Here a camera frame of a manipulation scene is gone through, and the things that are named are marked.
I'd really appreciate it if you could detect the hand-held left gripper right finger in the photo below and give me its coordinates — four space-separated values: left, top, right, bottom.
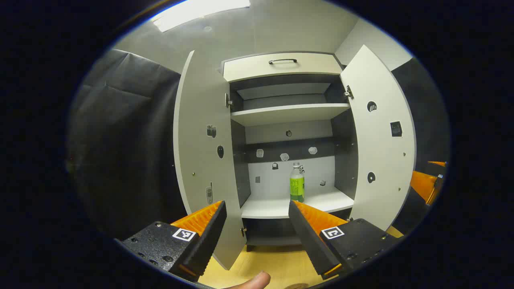
288 199 403 281

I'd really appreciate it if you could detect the black backdrop cloth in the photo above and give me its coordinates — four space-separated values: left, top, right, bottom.
67 48 449 241

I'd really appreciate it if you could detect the white cabinet drawer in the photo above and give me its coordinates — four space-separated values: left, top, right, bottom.
222 52 343 83

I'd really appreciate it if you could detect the white grey cabinet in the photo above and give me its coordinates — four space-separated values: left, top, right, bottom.
220 51 359 251

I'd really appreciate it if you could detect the white cabinet shelf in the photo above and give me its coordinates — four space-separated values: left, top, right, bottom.
230 103 351 127

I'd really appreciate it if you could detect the green label bottle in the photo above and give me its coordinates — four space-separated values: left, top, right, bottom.
289 162 306 203

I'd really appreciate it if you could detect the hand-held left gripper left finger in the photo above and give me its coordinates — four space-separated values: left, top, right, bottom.
114 200 228 282

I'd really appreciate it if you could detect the white cabinet door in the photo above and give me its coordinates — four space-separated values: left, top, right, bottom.
340 44 417 231
173 50 247 270

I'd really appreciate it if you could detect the ceiling light panel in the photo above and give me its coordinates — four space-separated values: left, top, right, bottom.
151 0 251 33

